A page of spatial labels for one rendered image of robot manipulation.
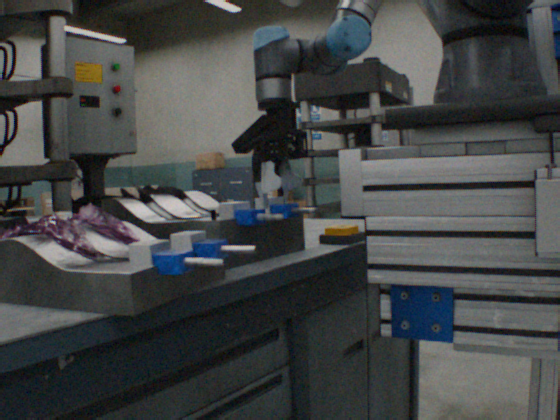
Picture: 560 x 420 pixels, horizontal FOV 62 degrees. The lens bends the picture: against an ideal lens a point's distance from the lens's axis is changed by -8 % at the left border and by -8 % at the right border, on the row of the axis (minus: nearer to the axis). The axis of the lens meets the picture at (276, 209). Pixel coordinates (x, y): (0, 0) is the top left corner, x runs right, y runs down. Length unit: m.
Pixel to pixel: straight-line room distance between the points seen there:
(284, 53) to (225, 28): 8.16
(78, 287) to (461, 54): 0.57
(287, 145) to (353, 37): 0.24
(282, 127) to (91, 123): 0.92
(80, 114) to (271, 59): 0.90
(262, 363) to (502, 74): 0.69
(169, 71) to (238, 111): 1.76
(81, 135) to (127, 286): 1.15
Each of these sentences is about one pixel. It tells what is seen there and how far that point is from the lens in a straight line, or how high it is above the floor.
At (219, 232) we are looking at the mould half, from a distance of 0.90.
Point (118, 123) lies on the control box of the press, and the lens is 1.84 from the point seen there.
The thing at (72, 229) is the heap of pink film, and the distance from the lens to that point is 0.81.
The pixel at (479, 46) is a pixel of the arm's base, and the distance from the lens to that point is 0.66.
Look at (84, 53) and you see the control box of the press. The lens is 1.81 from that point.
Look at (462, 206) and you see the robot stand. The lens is 0.64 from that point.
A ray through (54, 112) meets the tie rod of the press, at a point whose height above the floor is 1.19.
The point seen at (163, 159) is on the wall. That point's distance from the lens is 9.74.
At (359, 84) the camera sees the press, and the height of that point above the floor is 1.80.
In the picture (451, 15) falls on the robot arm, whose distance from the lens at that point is 0.69.
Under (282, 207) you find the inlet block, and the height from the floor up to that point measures 0.90.
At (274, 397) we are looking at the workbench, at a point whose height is 0.51.
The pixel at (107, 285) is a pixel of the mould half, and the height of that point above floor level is 0.84.
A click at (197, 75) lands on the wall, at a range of 9.36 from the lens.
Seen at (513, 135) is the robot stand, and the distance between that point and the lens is 0.63.
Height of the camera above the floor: 0.96
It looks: 4 degrees down
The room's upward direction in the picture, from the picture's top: 3 degrees counter-clockwise
